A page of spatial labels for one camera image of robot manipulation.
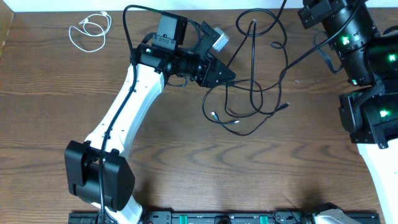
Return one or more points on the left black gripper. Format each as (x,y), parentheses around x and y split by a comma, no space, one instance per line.
(210,75)

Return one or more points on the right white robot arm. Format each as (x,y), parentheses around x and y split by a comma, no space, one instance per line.
(369,114)

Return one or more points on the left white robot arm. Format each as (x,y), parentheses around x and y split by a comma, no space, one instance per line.
(97,169)

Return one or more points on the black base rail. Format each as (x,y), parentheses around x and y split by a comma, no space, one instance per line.
(166,217)

